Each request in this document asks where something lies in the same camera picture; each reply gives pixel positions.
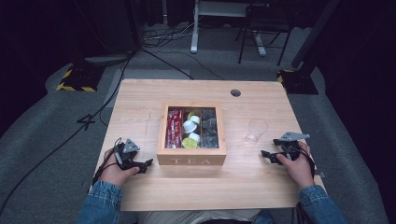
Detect person's right hand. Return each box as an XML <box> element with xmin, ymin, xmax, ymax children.
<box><xmin>276</xmin><ymin>141</ymin><xmax>317</xmax><ymax>190</ymax></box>

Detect wooden tea box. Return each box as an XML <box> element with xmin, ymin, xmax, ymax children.
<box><xmin>156</xmin><ymin>101</ymin><xmax>228</xmax><ymax>167</ymax></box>

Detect clear plastic cup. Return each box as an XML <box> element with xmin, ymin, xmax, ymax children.
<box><xmin>244</xmin><ymin>117</ymin><xmax>269</xmax><ymax>145</ymax></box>

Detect hand-held gripper cable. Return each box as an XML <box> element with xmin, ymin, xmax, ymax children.
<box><xmin>92</xmin><ymin>136</ymin><xmax>123</xmax><ymax>187</ymax></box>
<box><xmin>290</xmin><ymin>145</ymin><xmax>317</xmax><ymax>179</ymax></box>

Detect stack of red packets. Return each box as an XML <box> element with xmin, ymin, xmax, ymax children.
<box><xmin>164</xmin><ymin>107</ymin><xmax>183</xmax><ymax>149</ymax></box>

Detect pile of dark tea bags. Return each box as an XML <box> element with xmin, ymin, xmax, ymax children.
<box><xmin>200</xmin><ymin>108</ymin><xmax>219</xmax><ymax>149</ymax></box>

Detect black stand with striped base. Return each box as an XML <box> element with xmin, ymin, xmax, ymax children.
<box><xmin>276</xmin><ymin>0</ymin><xmax>341</xmax><ymax>96</ymax></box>
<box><xmin>55</xmin><ymin>0</ymin><xmax>144</xmax><ymax>93</ymax></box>

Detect white desk frame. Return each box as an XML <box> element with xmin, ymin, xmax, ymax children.
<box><xmin>190</xmin><ymin>0</ymin><xmax>271</xmax><ymax>57</ymax></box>

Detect bundle of floor cables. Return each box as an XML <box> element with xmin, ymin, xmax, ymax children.
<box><xmin>142</xmin><ymin>15</ymin><xmax>206</xmax><ymax>49</ymax></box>

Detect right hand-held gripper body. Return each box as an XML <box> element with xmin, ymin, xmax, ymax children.
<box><xmin>273</xmin><ymin>131</ymin><xmax>312</xmax><ymax>161</ymax></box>

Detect right hand-held gripper cable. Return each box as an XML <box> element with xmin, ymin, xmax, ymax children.
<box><xmin>290</xmin><ymin>145</ymin><xmax>317</xmax><ymax>179</ymax></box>

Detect long black floor cable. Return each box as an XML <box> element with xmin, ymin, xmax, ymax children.
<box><xmin>0</xmin><ymin>50</ymin><xmax>135</xmax><ymax>217</ymax></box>

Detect left hand-held gripper cable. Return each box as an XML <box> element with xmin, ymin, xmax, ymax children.
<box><xmin>92</xmin><ymin>136</ymin><xmax>123</xmax><ymax>187</ymax></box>

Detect black chair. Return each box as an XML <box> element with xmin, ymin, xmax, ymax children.
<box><xmin>234</xmin><ymin>2</ymin><xmax>296</xmax><ymax>67</ymax></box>

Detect person's left hand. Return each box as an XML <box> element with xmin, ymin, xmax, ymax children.
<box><xmin>98</xmin><ymin>147</ymin><xmax>141</xmax><ymax>189</ymax></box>

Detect thin black floor cable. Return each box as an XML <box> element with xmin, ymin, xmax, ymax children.
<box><xmin>139</xmin><ymin>47</ymin><xmax>226</xmax><ymax>81</ymax></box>

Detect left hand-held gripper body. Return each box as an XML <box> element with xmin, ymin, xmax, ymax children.
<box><xmin>113</xmin><ymin>138</ymin><xmax>141</xmax><ymax>171</ymax></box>

